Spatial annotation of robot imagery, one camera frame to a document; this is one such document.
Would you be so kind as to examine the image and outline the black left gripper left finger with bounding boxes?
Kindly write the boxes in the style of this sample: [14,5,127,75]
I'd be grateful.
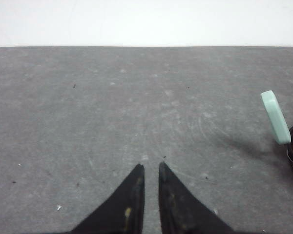
[70,164,145,234]

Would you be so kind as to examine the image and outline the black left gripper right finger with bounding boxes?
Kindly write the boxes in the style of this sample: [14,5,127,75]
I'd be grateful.
[158,162,234,234]

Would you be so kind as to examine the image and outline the black frying pan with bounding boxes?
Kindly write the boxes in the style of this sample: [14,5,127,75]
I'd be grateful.
[261,90,293,171]

